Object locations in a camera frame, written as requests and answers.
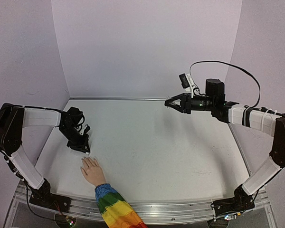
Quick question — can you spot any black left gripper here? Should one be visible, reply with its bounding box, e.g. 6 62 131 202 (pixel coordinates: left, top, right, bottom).
59 126 91 153

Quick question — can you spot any clear nail polish bottle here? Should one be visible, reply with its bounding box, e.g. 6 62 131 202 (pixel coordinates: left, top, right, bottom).
164 96 180 108

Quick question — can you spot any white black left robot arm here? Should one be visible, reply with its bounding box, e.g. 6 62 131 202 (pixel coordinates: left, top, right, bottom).
0 103 90 212

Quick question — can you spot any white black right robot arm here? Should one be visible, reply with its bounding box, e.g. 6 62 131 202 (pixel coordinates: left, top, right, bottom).
164 74 285 217

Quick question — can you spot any rainbow striped sleeve forearm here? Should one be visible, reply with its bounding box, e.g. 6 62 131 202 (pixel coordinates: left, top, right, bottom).
95 184 147 228

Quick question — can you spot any mannequin hand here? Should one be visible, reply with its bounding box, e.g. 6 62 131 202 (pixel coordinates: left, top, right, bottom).
81 157 108 187

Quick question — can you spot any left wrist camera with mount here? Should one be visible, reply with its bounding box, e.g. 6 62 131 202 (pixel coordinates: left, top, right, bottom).
79 124 91 135

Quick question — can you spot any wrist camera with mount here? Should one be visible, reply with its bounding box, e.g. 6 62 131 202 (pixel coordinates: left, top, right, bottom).
179 73 199 98
79 124 91 135

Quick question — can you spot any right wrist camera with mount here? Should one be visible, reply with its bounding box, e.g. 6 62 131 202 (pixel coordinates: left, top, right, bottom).
179 73 199 98

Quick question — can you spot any black right camera cable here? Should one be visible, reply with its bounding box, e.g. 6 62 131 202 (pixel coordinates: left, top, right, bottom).
189 60 262 107

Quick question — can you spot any aluminium table edge rail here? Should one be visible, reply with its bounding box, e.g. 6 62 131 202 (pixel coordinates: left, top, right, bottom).
69 97 166 101

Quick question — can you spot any aluminium front frame rail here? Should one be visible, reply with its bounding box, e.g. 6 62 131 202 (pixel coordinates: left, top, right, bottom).
13 185 271 221

